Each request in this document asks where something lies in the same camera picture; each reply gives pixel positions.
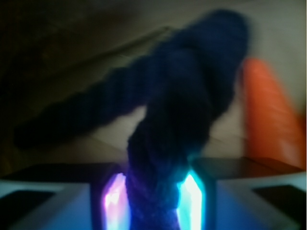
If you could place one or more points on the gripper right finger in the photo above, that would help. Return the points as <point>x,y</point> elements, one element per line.
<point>243,194</point>

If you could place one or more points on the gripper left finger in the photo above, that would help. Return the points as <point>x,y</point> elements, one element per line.
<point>65,197</point>

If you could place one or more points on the orange toy carrot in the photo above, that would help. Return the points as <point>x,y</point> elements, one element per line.
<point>273,128</point>

